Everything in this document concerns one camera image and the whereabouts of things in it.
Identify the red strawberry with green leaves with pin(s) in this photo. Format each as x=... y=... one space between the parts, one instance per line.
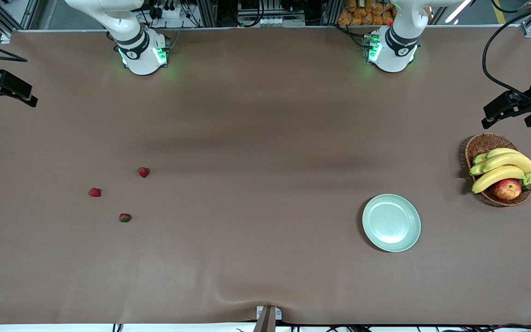
x=125 y=217

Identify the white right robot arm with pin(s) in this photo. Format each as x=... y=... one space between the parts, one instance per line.
x=141 y=60

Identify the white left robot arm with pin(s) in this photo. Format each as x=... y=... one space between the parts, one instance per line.
x=392 y=55

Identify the pale green round plate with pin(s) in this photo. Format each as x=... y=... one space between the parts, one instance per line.
x=391 y=222

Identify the brown wicker basket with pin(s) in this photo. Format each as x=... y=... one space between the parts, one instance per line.
x=486 y=144

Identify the yellow banana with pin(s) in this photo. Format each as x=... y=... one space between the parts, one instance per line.
x=500 y=151
x=512 y=160
x=496 y=177
x=479 y=159

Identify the red yellow apple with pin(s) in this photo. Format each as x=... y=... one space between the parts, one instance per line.
x=507 y=189

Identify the pile of orange bread rolls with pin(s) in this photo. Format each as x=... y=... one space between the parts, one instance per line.
x=362 y=16

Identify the white power strip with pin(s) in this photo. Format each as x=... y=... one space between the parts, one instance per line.
x=168 y=11

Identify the white connector block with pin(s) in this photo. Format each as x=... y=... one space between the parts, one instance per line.
x=279 y=21

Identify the black control equipment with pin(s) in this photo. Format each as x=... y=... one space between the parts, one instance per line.
x=247 y=9

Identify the brown table cloth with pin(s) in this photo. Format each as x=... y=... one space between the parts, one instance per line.
x=265 y=276

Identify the aluminium frame post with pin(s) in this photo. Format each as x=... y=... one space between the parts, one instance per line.
x=331 y=11
x=206 y=14

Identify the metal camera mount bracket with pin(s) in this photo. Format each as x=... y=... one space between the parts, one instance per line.
x=268 y=318

